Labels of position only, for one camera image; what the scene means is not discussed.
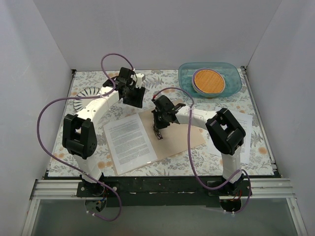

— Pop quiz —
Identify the metal folder clip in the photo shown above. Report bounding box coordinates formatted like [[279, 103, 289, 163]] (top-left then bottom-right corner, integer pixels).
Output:
[[153, 125, 163, 140]]

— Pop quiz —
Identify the brown cardboard folder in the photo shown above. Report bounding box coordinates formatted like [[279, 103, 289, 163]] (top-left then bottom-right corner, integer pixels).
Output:
[[103, 99, 207, 176]]

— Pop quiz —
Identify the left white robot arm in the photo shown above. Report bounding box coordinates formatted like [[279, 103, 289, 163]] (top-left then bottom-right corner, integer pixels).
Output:
[[62, 67, 145, 197]]

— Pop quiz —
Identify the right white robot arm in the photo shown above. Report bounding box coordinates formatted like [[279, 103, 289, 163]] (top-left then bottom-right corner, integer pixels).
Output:
[[152, 95, 246, 196]]

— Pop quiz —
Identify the floral table mat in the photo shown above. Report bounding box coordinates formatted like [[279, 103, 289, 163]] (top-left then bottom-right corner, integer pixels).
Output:
[[47, 69, 275, 177]]

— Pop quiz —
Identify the blue striped white plate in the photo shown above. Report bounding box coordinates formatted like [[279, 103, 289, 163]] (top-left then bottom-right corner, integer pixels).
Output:
[[73, 87, 100, 112]]

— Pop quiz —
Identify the orange woven round plate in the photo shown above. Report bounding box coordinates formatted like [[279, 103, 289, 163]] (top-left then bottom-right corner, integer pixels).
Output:
[[191, 68, 225, 95]]

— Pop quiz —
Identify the teal plastic container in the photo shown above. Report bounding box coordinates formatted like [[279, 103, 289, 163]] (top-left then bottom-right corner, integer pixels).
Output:
[[178, 62, 242, 98]]

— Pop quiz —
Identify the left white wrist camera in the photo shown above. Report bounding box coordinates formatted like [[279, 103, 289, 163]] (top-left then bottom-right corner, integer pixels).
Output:
[[131, 73, 145, 89]]

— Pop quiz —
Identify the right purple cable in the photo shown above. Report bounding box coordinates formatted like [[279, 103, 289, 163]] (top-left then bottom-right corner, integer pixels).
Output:
[[152, 87, 253, 214]]

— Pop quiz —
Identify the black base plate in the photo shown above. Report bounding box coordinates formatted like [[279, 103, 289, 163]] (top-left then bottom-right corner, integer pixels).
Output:
[[44, 172, 254, 208]]

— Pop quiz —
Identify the aluminium frame rail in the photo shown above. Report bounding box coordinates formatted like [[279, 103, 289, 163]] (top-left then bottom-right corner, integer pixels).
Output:
[[30, 179, 80, 200]]

